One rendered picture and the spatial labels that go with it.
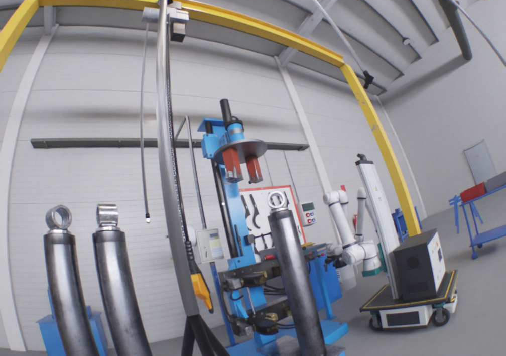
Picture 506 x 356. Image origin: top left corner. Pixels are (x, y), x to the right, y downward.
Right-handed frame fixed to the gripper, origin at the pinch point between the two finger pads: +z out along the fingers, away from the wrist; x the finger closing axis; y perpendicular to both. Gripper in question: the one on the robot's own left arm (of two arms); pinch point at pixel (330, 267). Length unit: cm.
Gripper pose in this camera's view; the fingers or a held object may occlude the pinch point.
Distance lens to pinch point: 278.5
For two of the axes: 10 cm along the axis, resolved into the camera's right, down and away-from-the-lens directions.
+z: 1.4, 9.9, 0.8
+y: -5.1, 0.0, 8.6
